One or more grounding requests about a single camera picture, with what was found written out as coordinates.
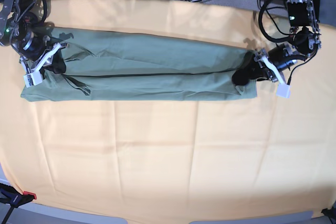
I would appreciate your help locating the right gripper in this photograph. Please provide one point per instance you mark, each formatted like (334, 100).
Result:
(35, 47)

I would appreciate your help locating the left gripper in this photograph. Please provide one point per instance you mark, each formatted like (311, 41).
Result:
(281, 56)

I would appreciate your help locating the green T-shirt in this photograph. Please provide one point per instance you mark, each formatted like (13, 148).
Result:
(106, 65)

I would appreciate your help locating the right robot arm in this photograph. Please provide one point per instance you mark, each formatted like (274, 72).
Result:
(24, 29)

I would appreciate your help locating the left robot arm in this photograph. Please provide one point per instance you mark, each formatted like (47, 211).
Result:
(293, 50)

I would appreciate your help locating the orange table cloth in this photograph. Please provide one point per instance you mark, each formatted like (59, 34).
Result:
(177, 162)

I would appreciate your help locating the black red clamp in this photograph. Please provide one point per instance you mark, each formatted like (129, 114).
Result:
(10, 196)

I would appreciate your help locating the black corner clamp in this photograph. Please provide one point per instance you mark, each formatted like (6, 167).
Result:
(330, 213)

